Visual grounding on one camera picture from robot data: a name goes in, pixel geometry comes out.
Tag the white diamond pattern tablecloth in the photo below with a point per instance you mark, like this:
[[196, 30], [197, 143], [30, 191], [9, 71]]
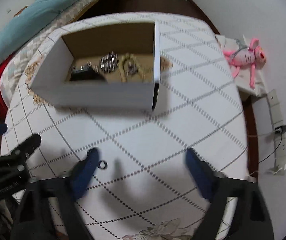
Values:
[[143, 189]]

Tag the teal blue quilt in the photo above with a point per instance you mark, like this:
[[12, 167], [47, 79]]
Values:
[[27, 24]]

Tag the white cloth covered box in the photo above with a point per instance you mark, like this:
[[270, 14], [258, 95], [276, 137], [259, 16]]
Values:
[[242, 80]]

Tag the white wall power strip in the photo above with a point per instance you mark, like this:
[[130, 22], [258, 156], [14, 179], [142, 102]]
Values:
[[279, 134]]

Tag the pink panther plush toy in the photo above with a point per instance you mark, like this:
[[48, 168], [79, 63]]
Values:
[[251, 55]]

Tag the black plug adapter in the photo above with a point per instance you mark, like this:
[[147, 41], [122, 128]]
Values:
[[280, 129]]

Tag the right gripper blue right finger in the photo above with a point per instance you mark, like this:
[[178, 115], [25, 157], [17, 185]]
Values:
[[201, 172]]

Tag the white cardboard box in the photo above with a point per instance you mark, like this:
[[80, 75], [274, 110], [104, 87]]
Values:
[[126, 54]]

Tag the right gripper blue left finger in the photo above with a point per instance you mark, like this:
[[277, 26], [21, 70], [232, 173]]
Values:
[[82, 173]]

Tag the black fitness band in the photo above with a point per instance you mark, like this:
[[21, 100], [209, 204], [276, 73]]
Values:
[[86, 75]]

